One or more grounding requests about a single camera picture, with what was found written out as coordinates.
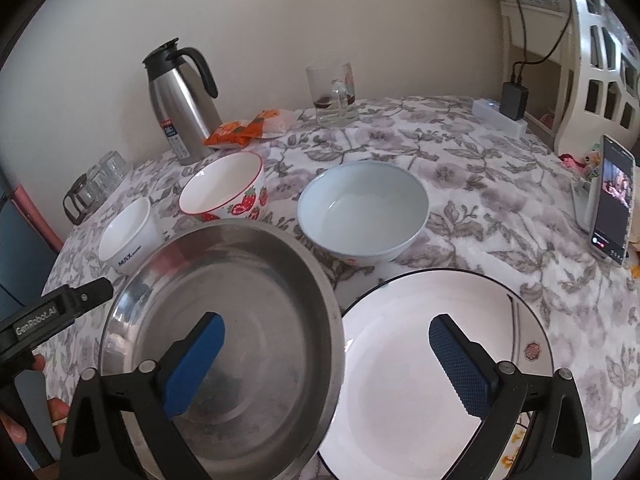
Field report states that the black charger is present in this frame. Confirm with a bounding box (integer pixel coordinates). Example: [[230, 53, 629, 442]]
[[501, 81, 530, 121]]

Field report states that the glass mug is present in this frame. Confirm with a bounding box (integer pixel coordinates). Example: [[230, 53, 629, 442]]
[[305, 60, 360, 128]]

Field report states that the strawberry print bowl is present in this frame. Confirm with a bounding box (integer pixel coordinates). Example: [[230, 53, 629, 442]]
[[179, 151, 266, 223]]

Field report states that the dark blue chair seat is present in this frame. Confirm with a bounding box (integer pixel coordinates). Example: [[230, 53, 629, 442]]
[[0, 192, 57, 323]]

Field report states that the white plate with black rim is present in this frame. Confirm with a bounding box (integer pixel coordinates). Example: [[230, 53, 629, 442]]
[[317, 269, 556, 480]]

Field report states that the pink chair edge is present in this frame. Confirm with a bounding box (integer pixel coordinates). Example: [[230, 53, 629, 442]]
[[14, 184, 64, 252]]

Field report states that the floral tablecloth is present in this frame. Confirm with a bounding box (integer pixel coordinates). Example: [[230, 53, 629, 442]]
[[40, 95, 640, 480]]

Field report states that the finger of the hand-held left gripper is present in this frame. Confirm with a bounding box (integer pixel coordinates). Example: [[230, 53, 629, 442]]
[[69, 278, 115, 317]]

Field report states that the person's left hand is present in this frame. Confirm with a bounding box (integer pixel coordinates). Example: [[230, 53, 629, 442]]
[[0, 354, 69, 444]]

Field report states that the clear glass cup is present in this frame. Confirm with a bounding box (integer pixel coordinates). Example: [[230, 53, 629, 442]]
[[99, 150, 132, 183], [75, 166, 118, 207]]

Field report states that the black cable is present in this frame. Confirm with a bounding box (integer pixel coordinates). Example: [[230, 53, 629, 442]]
[[518, 7, 574, 83], [512, 0, 532, 83]]

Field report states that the white power strip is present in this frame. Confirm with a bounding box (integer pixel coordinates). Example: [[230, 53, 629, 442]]
[[472, 99, 529, 136]]

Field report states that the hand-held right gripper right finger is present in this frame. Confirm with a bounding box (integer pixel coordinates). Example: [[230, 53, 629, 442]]
[[429, 314, 593, 480]]

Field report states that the orange snack packet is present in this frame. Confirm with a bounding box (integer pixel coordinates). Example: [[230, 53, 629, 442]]
[[250, 108, 297, 139], [205, 110, 266, 149]]

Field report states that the stainless steel bowl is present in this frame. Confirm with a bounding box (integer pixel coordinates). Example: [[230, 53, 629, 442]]
[[99, 219, 346, 480]]

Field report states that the grey phone stand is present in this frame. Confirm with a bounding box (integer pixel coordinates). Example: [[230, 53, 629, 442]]
[[570, 175, 602, 234]]

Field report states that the pale blue bowl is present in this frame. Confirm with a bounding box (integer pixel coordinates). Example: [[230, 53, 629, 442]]
[[296, 161, 430, 266]]

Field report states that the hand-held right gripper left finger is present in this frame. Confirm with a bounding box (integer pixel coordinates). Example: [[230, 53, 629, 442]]
[[60, 312, 226, 480]]

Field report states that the stainless steel thermos jug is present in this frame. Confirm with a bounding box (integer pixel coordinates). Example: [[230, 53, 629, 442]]
[[142, 37, 223, 166]]

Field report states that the colourful toy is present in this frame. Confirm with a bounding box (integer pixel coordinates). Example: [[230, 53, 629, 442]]
[[559, 150, 602, 179]]

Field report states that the small white bowl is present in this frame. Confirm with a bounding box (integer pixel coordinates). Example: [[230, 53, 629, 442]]
[[98, 197, 166, 276]]

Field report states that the smartphone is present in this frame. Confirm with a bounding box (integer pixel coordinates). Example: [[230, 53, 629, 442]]
[[587, 134, 636, 267]]

